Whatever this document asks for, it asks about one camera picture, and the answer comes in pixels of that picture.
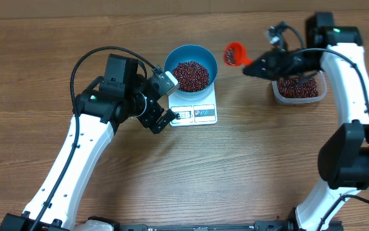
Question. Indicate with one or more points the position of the red beans in bowl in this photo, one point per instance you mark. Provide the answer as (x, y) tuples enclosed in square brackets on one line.
[(192, 76)]

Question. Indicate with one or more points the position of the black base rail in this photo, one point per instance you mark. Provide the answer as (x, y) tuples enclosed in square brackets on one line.
[(203, 226)]

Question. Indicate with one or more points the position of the teal plastic bowl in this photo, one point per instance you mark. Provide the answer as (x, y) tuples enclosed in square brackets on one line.
[(193, 52)]

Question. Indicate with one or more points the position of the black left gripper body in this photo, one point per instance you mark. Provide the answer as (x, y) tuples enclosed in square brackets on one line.
[(147, 113)]

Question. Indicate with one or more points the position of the red adzuki beans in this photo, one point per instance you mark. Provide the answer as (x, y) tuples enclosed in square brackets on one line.
[(296, 87)]

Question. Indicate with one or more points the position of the clear plastic food container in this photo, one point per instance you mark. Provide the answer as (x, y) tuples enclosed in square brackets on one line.
[(322, 89)]

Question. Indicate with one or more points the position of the white digital kitchen scale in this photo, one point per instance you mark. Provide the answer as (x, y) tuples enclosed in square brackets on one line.
[(194, 108)]

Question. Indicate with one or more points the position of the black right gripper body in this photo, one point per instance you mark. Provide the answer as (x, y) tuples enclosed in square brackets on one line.
[(295, 62)]

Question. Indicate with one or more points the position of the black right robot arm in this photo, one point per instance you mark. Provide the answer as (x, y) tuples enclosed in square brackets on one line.
[(343, 161)]

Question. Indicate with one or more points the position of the orange scoop with blue handle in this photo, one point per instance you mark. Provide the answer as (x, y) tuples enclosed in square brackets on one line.
[(235, 54)]

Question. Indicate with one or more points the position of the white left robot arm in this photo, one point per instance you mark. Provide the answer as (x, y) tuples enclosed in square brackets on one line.
[(107, 102)]

